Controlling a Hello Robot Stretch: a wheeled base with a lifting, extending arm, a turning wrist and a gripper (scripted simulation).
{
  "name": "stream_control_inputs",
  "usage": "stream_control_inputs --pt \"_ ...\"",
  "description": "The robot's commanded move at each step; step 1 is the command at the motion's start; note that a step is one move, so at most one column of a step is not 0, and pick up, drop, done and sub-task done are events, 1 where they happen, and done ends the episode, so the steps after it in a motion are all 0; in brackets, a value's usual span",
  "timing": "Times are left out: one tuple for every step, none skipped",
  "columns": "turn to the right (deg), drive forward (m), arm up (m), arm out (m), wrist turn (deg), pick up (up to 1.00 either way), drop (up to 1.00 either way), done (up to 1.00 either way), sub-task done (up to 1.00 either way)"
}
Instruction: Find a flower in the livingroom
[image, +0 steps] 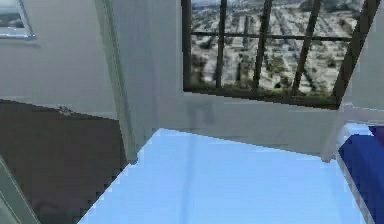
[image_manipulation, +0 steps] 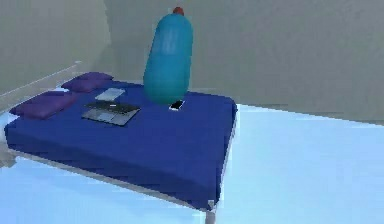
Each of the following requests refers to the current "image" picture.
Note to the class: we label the dark framed barred window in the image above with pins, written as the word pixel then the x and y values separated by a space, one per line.
pixel 263 60

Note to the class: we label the purple pillow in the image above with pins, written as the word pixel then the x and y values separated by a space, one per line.
pixel 378 131

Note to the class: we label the white bed with blue blanket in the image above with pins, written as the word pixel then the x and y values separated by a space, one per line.
pixel 363 166

